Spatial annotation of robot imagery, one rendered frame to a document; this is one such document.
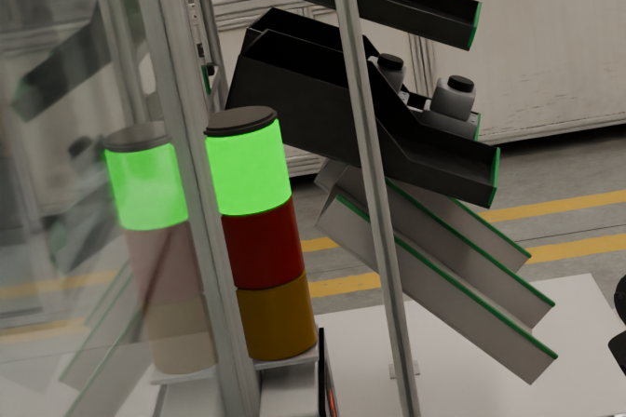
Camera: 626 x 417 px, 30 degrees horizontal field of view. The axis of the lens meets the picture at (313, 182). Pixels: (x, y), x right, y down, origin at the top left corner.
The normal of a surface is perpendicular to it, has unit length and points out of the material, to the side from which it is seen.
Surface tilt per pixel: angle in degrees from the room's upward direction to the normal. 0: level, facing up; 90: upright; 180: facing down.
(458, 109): 90
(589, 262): 0
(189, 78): 90
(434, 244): 90
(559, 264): 0
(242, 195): 90
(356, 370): 0
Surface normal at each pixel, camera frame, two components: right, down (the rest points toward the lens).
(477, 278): -0.17, 0.33
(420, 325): -0.17, -0.94
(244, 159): 0.10, 0.29
